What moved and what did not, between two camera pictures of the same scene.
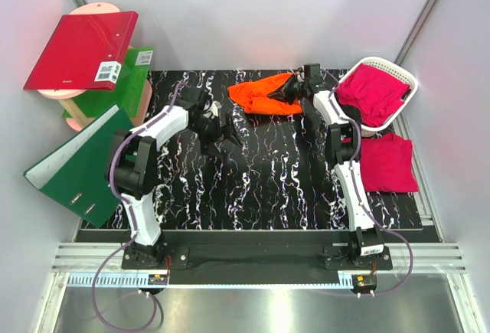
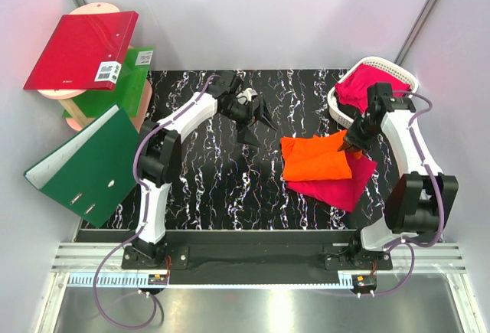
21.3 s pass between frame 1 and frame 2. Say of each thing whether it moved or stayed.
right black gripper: moved
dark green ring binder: stayed
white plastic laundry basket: stayed
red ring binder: stayed
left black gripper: moved
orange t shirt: moved
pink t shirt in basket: stayed
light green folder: stayed
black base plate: stayed
